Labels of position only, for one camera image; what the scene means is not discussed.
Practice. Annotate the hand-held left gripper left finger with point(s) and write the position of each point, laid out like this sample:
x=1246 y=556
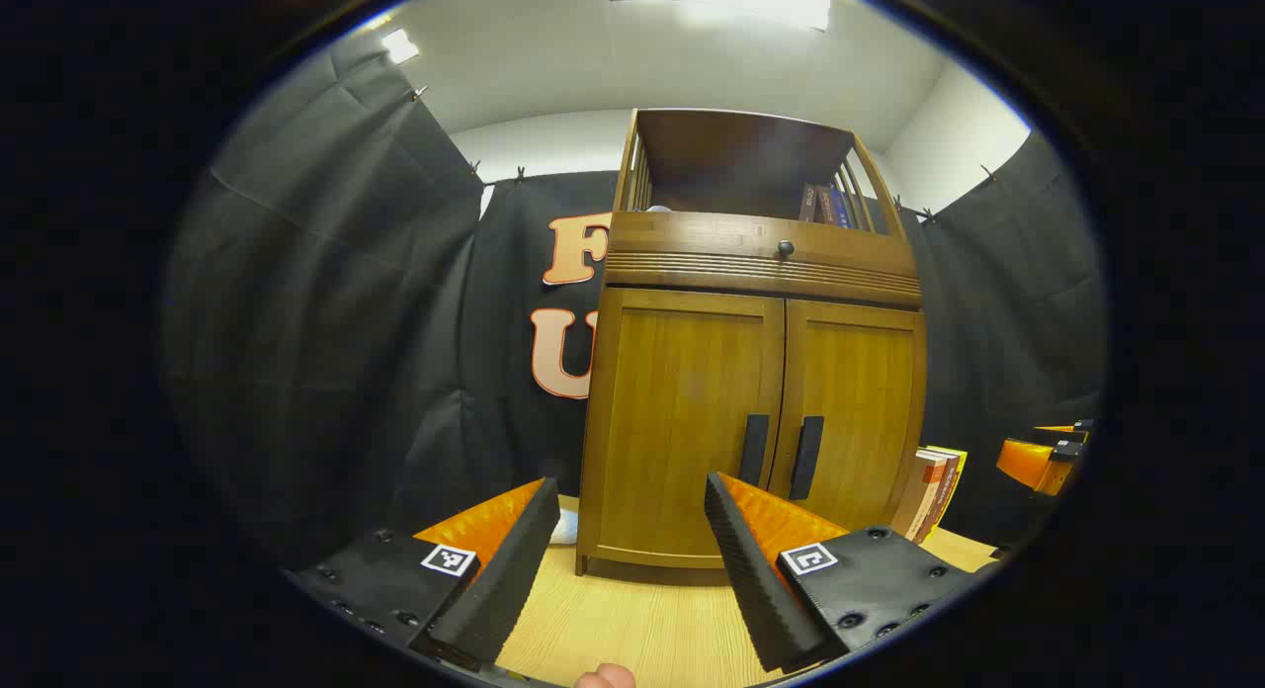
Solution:
x=504 y=589

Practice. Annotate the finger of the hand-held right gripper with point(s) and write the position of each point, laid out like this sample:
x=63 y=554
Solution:
x=1062 y=431
x=1028 y=464

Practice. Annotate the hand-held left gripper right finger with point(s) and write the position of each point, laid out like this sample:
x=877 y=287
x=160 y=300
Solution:
x=756 y=589

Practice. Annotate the wooden cabinet door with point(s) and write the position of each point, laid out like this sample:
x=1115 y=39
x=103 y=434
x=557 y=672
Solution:
x=672 y=411
x=860 y=401

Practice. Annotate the wooden double-door shoe cabinet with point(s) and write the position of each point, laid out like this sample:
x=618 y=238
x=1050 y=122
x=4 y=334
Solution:
x=731 y=154

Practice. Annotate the yellow book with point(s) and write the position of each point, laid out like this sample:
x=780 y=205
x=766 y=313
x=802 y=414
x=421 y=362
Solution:
x=954 y=471

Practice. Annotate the white plush toy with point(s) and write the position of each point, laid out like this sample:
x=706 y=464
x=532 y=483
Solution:
x=565 y=530

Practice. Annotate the black backdrop cloth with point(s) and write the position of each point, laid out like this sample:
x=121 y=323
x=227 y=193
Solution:
x=326 y=322

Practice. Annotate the dark red book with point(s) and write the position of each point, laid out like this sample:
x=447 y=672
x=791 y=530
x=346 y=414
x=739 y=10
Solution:
x=825 y=206

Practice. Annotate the wooden drawer with black knob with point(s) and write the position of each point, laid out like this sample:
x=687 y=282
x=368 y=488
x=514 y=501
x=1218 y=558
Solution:
x=692 y=235

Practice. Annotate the small ceiling light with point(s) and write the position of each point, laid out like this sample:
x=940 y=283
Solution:
x=400 y=46

